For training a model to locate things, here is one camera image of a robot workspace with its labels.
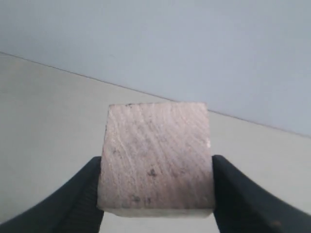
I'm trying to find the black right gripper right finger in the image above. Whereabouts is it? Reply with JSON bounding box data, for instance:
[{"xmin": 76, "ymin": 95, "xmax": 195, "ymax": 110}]
[{"xmin": 212, "ymin": 155, "xmax": 311, "ymax": 233}]

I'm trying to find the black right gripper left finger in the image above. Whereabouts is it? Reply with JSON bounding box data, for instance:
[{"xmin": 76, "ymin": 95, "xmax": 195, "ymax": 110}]
[{"xmin": 0, "ymin": 156, "xmax": 104, "ymax": 233}]

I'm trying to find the medium plain wooden cube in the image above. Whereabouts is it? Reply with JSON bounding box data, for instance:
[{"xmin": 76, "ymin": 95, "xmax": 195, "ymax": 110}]
[{"xmin": 97, "ymin": 101, "xmax": 215, "ymax": 217}]

